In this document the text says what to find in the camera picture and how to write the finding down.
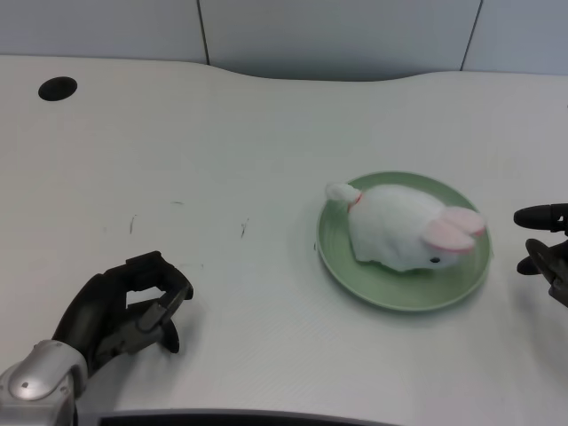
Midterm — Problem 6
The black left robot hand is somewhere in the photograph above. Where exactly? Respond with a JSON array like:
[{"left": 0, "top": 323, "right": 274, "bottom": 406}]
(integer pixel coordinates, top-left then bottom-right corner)
[{"left": 51, "top": 250, "right": 195, "bottom": 381}]

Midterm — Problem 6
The black round cable grommet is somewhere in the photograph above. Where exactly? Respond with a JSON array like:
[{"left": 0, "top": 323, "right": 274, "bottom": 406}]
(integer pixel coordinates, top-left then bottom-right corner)
[{"left": 37, "top": 75, "right": 79, "bottom": 102}]

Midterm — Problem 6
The white rabbit plush doll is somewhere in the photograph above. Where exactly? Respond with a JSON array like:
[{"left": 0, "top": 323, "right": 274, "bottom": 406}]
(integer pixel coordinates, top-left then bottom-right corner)
[{"left": 325, "top": 180, "right": 487, "bottom": 272}]

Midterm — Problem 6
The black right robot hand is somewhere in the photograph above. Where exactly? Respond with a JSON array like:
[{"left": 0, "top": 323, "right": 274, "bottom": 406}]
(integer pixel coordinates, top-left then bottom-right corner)
[{"left": 513, "top": 202, "right": 568, "bottom": 309}]

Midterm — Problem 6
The green round plate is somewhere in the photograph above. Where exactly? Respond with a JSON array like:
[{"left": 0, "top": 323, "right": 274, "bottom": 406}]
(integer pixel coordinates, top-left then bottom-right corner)
[{"left": 313, "top": 171, "right": 493, "bottom": 314}]

